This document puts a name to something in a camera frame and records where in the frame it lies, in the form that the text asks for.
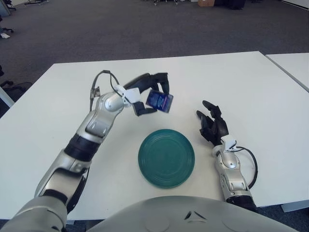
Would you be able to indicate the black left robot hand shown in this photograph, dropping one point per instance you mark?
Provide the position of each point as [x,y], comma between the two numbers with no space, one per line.
[142,82]

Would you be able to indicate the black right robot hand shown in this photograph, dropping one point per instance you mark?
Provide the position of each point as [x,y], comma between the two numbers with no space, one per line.
[216,125]

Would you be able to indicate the blue purple gum pack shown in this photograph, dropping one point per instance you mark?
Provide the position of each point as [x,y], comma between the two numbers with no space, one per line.
[159,100]

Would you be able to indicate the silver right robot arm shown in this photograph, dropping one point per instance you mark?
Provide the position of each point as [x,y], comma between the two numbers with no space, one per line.
[231,176]

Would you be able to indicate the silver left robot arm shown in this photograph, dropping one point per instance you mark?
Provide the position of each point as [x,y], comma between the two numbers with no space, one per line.
[96,120]

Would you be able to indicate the green round plate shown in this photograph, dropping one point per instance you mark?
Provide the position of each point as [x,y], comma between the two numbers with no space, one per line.
[166,159]

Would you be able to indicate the black office chair base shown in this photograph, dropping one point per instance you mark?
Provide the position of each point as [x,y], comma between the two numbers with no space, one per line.
[10,6]
[166,2]
[7,30]
[15,88]

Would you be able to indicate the grey robot torso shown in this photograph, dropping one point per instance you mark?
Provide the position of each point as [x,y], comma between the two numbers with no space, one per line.
[169,215]

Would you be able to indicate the brown cardboard box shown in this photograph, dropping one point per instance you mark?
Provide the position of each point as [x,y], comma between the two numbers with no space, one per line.
[206,2]

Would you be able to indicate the white table leg foot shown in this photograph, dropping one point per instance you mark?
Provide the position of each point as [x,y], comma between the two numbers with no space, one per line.
[295,208]

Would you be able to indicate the black cabinet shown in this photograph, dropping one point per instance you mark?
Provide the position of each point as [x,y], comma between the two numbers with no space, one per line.
[229,3]

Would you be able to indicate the black floor stand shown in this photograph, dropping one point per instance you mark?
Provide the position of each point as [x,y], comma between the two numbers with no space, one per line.
[35,2]

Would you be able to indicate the white shoe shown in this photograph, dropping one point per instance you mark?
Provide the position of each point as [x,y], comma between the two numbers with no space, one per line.
[5,35]

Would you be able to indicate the white desk frame beam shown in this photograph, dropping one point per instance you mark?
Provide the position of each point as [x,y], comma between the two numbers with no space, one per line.
[6,96]

